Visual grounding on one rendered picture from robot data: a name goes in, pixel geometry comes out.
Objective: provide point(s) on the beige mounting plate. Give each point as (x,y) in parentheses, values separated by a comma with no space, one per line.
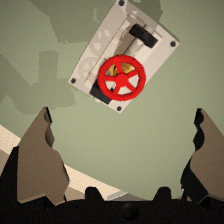
(104,35)

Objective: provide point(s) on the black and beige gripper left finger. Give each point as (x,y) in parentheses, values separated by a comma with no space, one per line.
(34,178)

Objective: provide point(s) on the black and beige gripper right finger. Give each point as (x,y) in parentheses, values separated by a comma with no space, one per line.
(203,177)

